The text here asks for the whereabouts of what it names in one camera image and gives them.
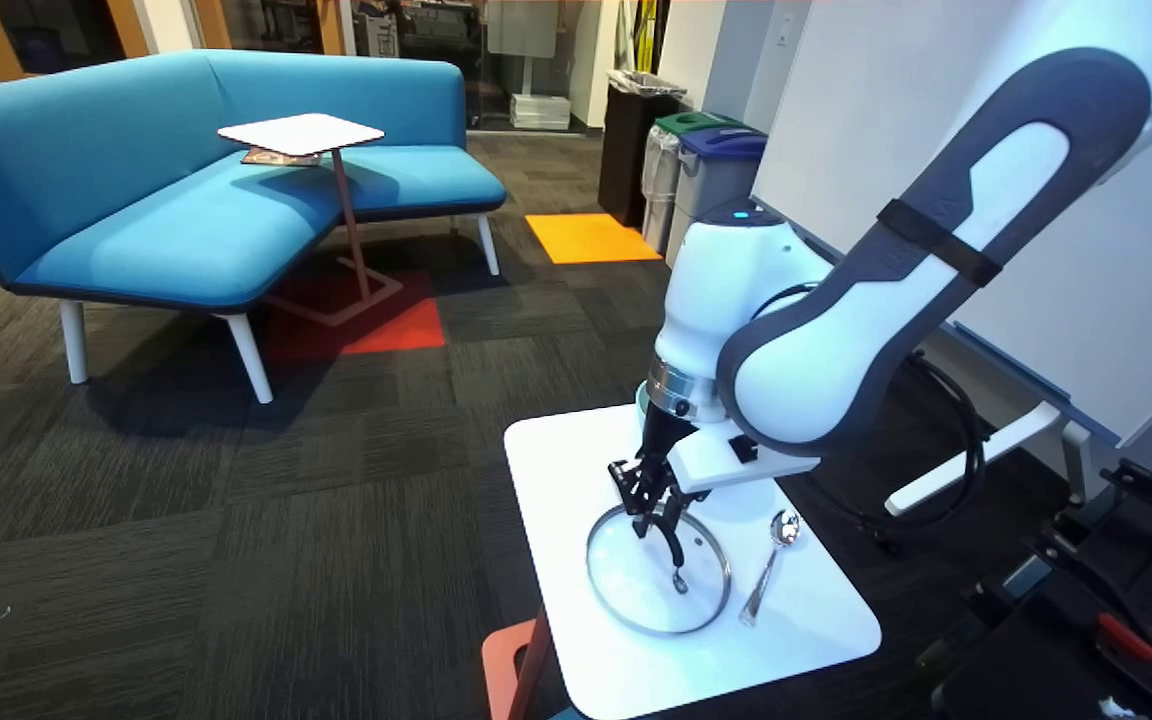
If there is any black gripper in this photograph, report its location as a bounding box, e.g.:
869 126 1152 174
608 406 695 570

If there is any glass lid with black handle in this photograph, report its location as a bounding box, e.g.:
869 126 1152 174
584 508 734 636

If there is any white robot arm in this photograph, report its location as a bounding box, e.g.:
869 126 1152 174
608 50 1152 538

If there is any blue lid recycling bin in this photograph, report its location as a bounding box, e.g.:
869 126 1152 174
641 111 766 265

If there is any metal spoon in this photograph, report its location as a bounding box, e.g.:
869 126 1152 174
739 508 803 626

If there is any black trash bin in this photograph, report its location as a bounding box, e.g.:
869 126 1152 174
598 76 682 223

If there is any white far side table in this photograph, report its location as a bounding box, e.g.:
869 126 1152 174
220 111 399 330

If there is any blue sofa far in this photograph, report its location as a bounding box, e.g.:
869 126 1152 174
0 50 503 380

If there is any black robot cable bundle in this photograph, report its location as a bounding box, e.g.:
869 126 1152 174
851 352 991 552

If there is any red handled clamp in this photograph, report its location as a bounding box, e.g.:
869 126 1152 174
1041 533 1152 665

